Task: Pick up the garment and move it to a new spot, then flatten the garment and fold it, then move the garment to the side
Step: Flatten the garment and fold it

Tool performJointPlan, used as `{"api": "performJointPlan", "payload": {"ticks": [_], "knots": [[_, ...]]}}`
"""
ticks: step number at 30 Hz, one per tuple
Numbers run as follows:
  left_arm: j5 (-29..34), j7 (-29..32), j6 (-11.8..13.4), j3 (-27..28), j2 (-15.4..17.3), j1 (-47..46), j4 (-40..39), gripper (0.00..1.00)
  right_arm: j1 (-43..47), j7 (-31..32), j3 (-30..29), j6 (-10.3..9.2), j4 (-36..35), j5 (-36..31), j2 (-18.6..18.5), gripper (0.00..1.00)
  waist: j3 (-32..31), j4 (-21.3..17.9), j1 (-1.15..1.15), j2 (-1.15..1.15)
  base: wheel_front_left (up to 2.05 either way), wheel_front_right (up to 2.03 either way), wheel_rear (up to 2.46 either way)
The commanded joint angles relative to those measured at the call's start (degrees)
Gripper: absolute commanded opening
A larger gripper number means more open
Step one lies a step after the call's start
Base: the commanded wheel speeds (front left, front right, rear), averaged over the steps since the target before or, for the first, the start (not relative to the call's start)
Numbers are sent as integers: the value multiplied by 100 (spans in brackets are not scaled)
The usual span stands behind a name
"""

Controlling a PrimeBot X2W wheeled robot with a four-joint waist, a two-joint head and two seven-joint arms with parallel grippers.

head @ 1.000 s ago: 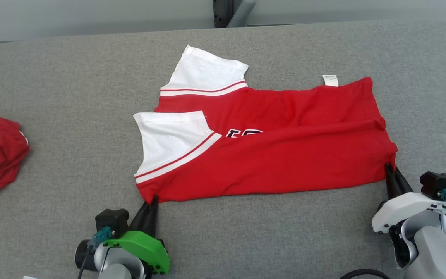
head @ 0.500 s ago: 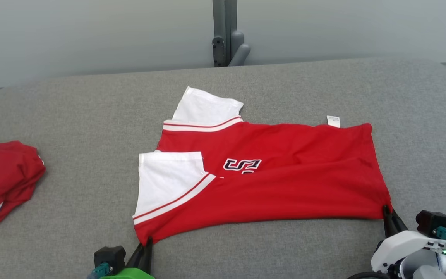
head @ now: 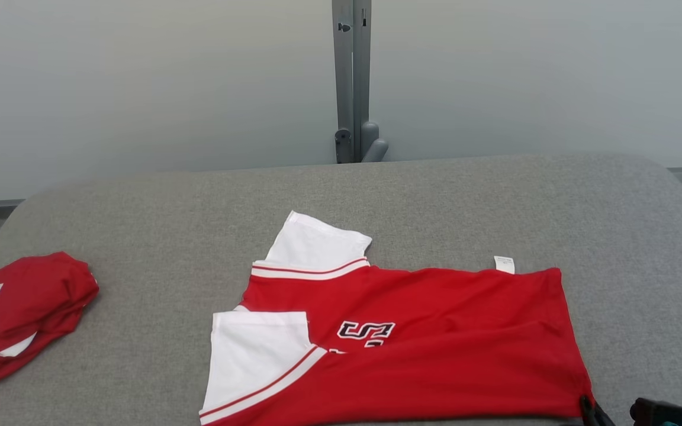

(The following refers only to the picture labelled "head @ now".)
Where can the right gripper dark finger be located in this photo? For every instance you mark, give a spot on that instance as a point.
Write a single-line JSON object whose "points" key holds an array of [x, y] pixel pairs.
{"points": [[592, 414]]}

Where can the red jersey with white sleeves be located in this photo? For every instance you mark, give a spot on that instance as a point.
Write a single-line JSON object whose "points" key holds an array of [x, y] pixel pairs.
{"points": [[447, 355]]}

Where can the red shorts with white stripe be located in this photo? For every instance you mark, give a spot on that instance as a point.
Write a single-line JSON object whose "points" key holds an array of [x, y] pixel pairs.
{"points": [[27, 307]]}

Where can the grey rounded tube foot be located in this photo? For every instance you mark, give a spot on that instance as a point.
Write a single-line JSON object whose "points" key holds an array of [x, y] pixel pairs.
{"points": [[372, 145]]}

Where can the grey fabric sofa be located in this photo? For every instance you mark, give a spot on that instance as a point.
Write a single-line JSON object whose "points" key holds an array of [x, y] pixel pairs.
{"points": [[140, 236]]}

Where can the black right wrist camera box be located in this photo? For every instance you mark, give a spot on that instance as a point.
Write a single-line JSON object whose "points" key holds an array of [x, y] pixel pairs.
{"points": [[655, 413]]}

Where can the dark perforated post bracket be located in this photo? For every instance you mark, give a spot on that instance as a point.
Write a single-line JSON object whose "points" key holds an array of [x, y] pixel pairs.
{"points": [[343, 147]]}

